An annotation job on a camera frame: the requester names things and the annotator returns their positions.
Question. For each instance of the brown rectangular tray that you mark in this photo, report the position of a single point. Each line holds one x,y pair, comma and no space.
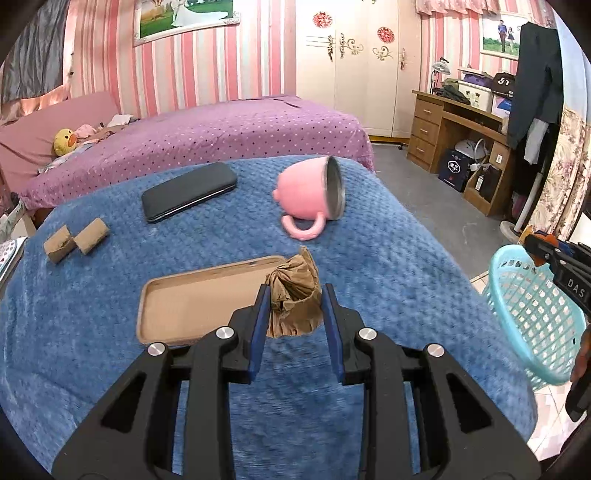
194,304

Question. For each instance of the white storage box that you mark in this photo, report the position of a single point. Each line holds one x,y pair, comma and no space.
475,92

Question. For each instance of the brown paper ball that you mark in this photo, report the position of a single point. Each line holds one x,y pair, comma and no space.
295,300

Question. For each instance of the pink covered headboard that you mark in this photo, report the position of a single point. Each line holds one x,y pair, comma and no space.
41,120

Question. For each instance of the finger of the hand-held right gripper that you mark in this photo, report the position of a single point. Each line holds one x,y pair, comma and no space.
545,259
542,247

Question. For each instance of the purple bed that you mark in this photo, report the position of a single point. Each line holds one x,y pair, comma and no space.
207,138

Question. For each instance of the pink pig mug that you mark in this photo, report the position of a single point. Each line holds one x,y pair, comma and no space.
307,191

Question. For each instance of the white wardrobe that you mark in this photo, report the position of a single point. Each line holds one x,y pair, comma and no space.
360,78

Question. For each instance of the smooth brown paper roll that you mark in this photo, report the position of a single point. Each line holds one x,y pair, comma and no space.
91,235
59,243

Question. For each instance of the white round appliance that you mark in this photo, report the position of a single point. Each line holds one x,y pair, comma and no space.
471,148

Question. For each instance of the black paper bag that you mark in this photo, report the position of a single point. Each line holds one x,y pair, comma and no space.
453,170

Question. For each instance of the clothes on bed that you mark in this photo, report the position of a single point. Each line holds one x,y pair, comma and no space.
119,121

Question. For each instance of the grey hanging cloth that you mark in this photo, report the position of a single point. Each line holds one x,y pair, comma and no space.
32,46

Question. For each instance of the cardboard box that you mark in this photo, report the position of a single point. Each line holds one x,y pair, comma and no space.
482,184

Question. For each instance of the couple wall poster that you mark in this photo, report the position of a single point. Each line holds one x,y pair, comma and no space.
501,37

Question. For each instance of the person's right hand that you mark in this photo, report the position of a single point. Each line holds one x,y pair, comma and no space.
581,355

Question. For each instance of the dotted patterned cloth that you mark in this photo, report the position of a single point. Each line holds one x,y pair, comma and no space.
10,256

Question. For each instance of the red round paper decoration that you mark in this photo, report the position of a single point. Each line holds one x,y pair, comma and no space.
385,34
322,20

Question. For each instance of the wooden desk with drawers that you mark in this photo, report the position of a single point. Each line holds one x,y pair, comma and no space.
429,124

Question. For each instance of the small desk lamp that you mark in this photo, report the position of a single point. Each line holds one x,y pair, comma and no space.
441,71

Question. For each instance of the framed wedding photo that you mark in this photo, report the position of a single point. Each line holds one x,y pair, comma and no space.
184,18

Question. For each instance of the white fan stand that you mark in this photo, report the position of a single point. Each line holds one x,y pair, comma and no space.
521,217

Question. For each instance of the yellow duck plush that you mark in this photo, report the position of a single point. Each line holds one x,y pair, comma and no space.
63,142

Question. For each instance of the black hanging garment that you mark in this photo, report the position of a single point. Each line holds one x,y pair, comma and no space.
533,87

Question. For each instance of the pink plush toy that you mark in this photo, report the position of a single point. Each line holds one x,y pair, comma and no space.
85,131

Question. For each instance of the floral curtain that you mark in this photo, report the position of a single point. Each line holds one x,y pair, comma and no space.
570,175

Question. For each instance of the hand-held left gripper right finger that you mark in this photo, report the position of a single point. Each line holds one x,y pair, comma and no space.
333,332

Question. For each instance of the pink window curtain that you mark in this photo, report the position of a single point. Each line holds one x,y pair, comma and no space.
37,104

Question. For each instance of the black phone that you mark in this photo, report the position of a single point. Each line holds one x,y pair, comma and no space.
189,190

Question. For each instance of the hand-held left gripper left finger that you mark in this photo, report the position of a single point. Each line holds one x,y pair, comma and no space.
259,332

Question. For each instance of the pink curtain valance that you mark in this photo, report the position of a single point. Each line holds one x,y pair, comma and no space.
457,5

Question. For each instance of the turquoise plastic basket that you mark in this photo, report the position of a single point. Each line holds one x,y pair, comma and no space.
531,323

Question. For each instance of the blue box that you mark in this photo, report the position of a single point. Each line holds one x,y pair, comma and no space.
502,107

